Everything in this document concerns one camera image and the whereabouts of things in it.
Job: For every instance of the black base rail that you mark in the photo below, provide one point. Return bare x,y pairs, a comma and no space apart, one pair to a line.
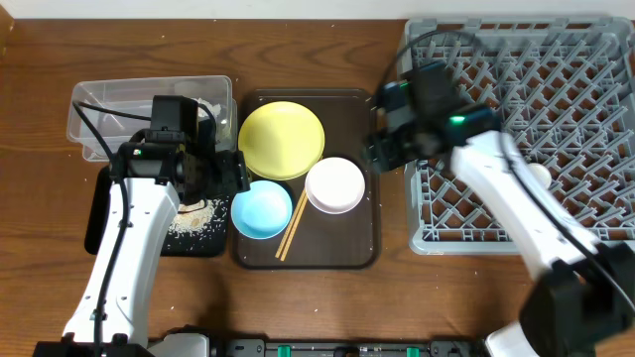
262,346

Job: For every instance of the clear plastic bin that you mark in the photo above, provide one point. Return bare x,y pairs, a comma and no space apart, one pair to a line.
135,96

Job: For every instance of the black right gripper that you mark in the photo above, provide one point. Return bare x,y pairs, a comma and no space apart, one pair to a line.
384,154

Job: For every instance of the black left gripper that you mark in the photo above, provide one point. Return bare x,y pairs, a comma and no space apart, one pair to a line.
236,178

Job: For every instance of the black waste tray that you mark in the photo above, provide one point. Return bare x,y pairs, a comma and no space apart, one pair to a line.
207,247

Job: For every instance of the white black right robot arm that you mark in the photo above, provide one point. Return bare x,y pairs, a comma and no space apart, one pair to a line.
584,289

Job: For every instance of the white green cup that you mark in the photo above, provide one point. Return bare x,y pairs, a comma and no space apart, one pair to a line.
541,173

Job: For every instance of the rice leftovers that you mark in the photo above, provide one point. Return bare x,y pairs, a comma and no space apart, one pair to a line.
205,218

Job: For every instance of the light blue bowl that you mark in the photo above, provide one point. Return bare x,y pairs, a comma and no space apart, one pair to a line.
263,211

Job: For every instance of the pink bowl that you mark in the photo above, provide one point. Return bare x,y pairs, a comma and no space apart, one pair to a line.
335,185

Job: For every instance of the dark brown serving tray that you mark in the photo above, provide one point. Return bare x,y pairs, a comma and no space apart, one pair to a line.
348,241

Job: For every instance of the white tissue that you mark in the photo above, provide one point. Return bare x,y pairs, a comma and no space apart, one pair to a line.
207,110

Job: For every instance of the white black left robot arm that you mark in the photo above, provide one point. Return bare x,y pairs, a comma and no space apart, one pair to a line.
150,183

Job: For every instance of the yellow plate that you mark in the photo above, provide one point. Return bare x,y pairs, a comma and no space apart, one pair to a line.
281,140

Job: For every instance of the grey dishwasher rack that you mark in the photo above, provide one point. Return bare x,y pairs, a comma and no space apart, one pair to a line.
565,90

